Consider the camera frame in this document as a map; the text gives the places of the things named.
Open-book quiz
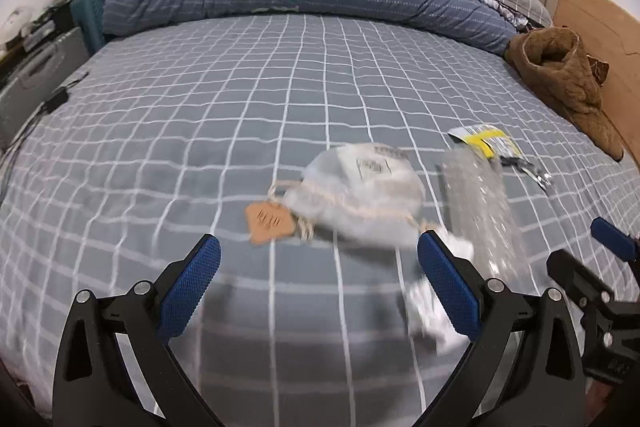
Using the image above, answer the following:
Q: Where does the white tissue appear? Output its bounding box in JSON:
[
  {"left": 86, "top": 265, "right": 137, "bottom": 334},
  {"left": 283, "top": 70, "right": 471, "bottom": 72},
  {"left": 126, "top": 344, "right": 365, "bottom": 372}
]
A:
[{"left": 397, "top": 232, "right": 476, "bottom": 355}]

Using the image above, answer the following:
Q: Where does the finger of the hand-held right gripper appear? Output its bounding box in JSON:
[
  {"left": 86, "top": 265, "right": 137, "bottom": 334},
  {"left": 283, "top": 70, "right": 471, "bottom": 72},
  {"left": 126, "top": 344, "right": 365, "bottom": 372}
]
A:
[
  {"left": 546, "top": 249, "right": 617, "bottom": 304},
  {"left": 590, "top": 217, "right": 640, "bottom": 264}
]

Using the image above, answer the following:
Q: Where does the brown fleece garment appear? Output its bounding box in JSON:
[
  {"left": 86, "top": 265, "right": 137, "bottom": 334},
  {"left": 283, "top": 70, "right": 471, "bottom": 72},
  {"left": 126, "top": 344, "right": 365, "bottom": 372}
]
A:
[{"left": 504, "top": 27, "right": 626, "bottom": 162}]

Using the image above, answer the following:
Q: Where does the clear bubble wrap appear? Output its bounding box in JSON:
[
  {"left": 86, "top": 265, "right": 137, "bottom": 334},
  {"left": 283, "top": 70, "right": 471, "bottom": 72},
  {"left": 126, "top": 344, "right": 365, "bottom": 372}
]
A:
[{"left": 437, "top": 147, "right": 526, "bottom": 280}]

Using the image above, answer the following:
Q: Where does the grey suitcase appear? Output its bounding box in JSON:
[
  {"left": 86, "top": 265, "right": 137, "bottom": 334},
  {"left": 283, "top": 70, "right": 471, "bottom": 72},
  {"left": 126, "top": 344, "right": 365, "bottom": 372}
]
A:
[{"left": 0, "top": 27, "right": 93, "bottom": 152}]

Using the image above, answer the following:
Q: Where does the brown paper tag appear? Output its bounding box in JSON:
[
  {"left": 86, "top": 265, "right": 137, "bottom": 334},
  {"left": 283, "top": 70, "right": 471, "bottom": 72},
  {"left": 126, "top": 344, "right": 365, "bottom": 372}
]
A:
[{"left": 245, "top": 200, "right": 294, "bottom": 247}]

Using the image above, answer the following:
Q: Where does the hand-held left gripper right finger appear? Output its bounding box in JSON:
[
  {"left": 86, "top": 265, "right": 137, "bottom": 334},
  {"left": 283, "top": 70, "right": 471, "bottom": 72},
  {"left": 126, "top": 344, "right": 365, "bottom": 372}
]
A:
[{"left": 415, "top": 230, "right": 586, "bottom": 427}]

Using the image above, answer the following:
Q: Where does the blue plastic stool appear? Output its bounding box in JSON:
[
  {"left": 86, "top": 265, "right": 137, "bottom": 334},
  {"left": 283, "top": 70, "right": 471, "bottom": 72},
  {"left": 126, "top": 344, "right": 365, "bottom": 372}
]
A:
[{"left": 70, "top": 0, "right": 108, "bottom": 55}]

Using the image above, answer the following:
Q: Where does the white drawstring pouch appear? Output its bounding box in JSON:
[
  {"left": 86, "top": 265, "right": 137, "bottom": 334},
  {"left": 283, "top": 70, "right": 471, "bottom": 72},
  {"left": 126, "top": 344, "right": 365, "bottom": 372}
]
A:
[{"left": 272, "top": 143, "right": 426, "bottom": 250}]

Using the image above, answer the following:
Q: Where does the wooden headboard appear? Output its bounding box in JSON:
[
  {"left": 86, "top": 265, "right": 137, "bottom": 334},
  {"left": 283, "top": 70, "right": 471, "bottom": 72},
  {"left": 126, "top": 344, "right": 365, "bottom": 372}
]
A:
[{"left": 552, "top": 0, "right": 640, "bottom": 168}]

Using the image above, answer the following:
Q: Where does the grey checked bed sheet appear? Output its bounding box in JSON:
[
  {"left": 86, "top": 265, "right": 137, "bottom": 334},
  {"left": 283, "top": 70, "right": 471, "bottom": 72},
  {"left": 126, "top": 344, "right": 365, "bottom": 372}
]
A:
[{"left": 0, "top": 14, "right": 640, "bottom": 427}]

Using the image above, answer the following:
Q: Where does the black power adapter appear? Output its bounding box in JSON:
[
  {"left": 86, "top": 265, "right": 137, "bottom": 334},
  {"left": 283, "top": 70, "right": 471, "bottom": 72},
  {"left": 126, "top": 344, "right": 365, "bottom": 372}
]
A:
[{"left": 42, "top": 77, "right": 88, "bottom": 114}]

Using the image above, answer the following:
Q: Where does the yellow black wrapper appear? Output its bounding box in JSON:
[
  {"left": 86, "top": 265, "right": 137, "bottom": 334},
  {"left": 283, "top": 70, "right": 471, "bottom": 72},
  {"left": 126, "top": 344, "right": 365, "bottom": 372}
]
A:
[{"left": 447, "top": 124, "right": 553, "bottom": 195}]

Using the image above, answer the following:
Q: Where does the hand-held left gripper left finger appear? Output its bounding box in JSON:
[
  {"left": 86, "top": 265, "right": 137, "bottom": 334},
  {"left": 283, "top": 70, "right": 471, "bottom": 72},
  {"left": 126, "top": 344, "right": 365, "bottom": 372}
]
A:
[{"left": 51, "top": 233, "right": 228, "bottom": 427}]

